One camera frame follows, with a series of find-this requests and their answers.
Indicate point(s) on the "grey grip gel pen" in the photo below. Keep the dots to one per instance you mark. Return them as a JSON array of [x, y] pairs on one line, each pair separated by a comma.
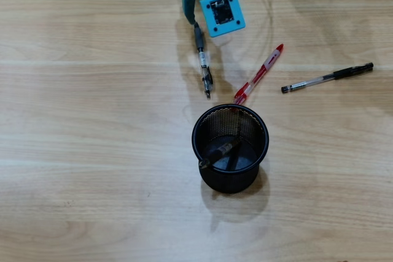
[[202, 59]]

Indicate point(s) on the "red gel pen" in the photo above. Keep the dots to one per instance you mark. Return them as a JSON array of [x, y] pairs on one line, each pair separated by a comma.
[[261, 71]]

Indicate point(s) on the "black grip gel pen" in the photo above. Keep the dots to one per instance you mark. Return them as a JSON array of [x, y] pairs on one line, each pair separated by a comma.
[[221, 150]]

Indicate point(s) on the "clear pen with black cap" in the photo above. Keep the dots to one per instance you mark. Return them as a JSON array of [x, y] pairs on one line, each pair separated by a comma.
[[322, 79]]

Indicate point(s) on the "black mesh pen holder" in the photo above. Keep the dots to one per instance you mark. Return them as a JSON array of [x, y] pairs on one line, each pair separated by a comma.
[[230, 182]]

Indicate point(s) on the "teal wrist camera module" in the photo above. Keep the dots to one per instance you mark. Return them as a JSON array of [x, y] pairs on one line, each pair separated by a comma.
[[222, 30]]

